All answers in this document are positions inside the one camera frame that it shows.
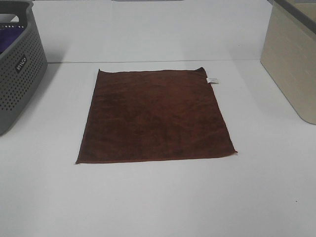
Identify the brown towel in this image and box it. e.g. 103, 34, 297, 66
76, 68, 236, 164

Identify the purple towel in basket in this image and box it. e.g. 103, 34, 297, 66
0, 28, 22, 53

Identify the grey perforated plastic basket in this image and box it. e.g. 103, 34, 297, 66
0, 0, 47, 134

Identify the beige plastic basket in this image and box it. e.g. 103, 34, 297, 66
260, 0, 316, 124

